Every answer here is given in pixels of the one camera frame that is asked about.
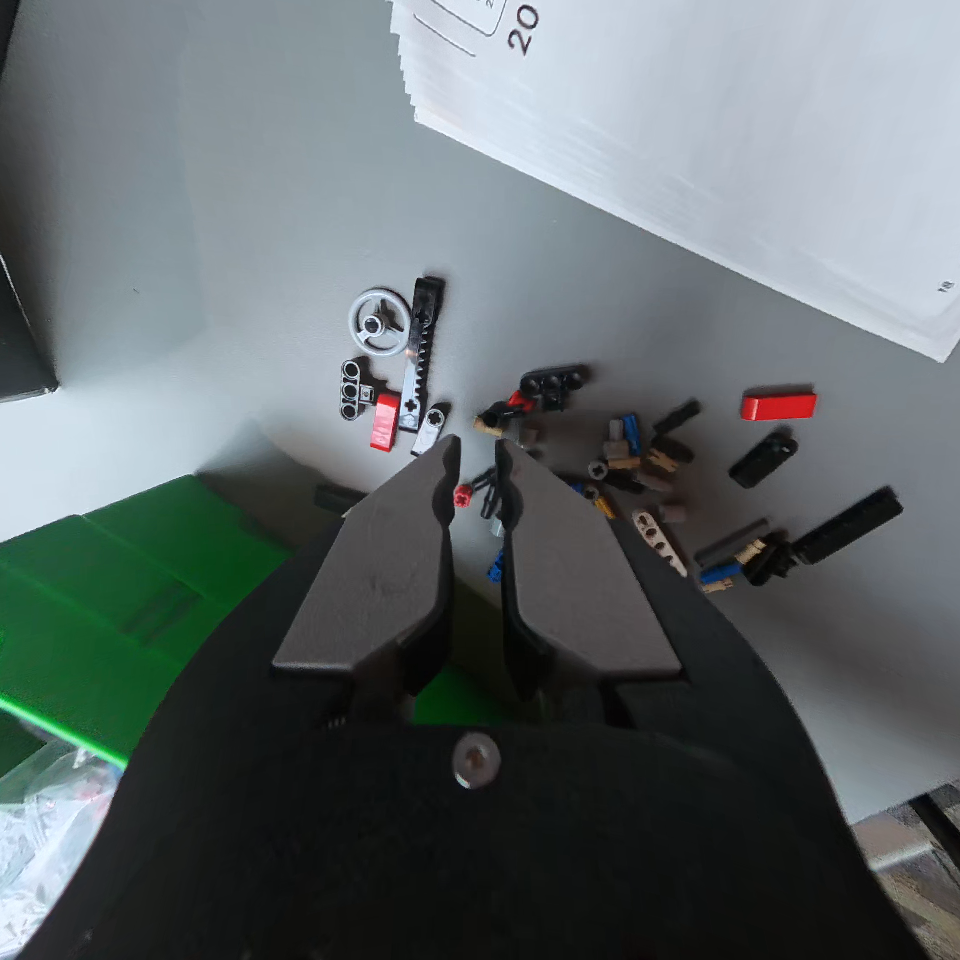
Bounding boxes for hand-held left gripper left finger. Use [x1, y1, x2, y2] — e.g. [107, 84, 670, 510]
[271, 435, 462, 699]

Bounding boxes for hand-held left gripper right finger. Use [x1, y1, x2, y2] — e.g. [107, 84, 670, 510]
[497, 439, 684, 704]

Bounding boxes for pile of lego pieces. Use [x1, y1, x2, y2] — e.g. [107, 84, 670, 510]
[330, 276, 905, 597]

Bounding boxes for lego instruction booklet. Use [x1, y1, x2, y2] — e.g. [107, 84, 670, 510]
[386, 0, 960, 365]

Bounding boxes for green plastic bin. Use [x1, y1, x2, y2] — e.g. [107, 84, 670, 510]
[0, 472, 511, 774]

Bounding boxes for clear plastic bags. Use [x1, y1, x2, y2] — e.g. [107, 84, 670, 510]
[0, 738, 125, 960]

